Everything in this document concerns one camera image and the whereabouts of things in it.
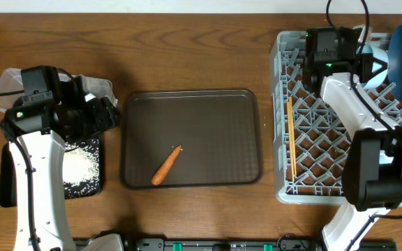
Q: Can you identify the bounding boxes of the black bin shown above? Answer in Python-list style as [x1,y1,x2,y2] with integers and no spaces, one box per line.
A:
[0,138,103,208]

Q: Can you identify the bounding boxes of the orange carrot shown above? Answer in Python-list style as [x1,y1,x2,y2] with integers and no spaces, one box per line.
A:
[151,145,182,185]

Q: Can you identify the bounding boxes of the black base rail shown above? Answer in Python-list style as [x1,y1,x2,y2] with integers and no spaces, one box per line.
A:
[71,229,397,251]

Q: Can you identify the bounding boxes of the wooden chopstick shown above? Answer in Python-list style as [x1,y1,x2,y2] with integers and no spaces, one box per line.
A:
[286,98,296,183]
[287,96,297,181]

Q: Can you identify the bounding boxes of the grey dishwasher rack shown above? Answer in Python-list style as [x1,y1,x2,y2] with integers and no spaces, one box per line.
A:
[269,30,402,206]

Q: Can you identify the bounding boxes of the clear plastic bin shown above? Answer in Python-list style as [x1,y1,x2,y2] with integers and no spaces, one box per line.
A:
[0,68,118,113]

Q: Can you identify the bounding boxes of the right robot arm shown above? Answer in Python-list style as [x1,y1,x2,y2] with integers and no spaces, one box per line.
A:
[303,26,402,250]

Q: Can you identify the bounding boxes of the pile of white rice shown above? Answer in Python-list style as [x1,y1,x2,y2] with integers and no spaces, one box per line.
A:
[63,139,101,199]

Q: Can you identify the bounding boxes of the light blue bowl with rice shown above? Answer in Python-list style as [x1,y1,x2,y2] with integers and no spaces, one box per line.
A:
[356,45,389,89]

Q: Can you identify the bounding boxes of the dark brown serving tray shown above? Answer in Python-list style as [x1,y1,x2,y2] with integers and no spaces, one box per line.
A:
[120,89,263,190]

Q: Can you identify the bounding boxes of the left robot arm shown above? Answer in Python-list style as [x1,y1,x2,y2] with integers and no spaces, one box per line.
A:
[0,66,120,250]

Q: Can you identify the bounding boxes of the white tissue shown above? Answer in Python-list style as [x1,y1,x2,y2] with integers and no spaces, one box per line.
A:
[84,93,96,102]

